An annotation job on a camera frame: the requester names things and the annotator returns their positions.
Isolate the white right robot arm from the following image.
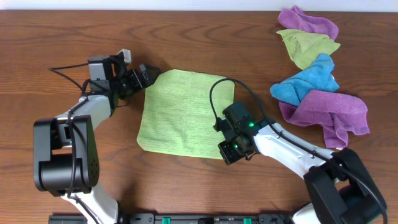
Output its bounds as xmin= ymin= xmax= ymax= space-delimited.
xmin=214 ymin=102 xmax=387 ymax=224

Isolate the blue cloth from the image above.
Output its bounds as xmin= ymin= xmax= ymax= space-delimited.
xmin=270 ymin=54 xmax=340 ymax=106

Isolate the olive green cloth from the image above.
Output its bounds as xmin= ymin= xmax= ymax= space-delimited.
xmin=276 ymin=29 xmax=341 ymax=70

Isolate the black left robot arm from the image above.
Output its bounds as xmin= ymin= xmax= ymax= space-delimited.
xmin=33 ymin=50 xmax=162 ymax=223

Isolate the purple cloth at top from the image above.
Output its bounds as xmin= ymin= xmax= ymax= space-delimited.
xmin=277 ymin=6 xmax=339 ymax=40

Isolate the large purple cloth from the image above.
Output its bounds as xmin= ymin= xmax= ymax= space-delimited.
xmin=279 ymin=90 xmax=370 ymax=149

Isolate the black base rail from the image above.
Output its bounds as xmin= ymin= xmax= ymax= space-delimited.
xmin=48 ymin=212 xmax=299 ymax=224

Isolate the light green cloth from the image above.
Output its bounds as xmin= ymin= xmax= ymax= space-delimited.
xmin=137 ymin=69 xmax=235 ymax=159

